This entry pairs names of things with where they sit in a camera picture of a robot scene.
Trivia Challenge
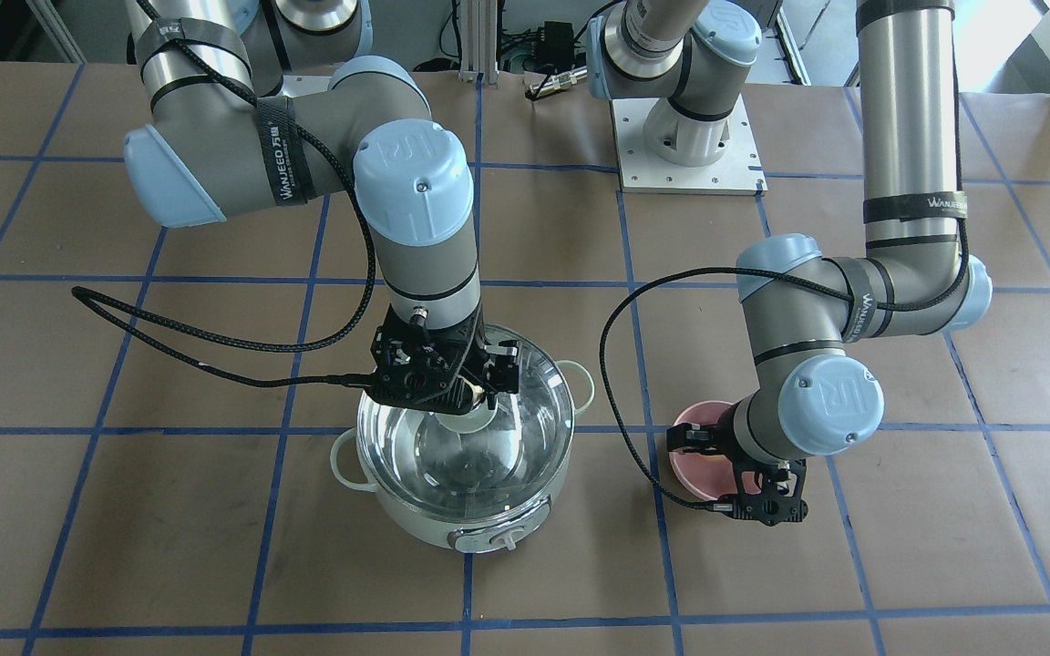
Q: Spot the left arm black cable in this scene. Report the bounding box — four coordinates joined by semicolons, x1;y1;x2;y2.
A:
600;219;971;511

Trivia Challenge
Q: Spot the pink bowl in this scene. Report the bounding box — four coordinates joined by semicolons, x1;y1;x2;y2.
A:
668;400;737;501

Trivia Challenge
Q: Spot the pale green cooking pot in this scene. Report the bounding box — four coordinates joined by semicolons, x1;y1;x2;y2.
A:
330;352;594;555

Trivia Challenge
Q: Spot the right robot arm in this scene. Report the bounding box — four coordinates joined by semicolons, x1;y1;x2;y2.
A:
124;1;520;415

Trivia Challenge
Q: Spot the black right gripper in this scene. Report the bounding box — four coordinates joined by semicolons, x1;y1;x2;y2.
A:
370;310;522;408

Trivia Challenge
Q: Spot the glass pot lid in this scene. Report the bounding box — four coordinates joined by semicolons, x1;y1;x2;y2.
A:
355;325;575;523

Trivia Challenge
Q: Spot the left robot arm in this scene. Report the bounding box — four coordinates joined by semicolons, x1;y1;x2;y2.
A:
587;1;993;526

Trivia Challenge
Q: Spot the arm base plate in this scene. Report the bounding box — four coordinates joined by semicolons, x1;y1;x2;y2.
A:
610;97;767;195

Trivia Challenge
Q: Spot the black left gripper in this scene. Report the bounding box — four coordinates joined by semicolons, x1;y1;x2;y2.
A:
667;425;809;527

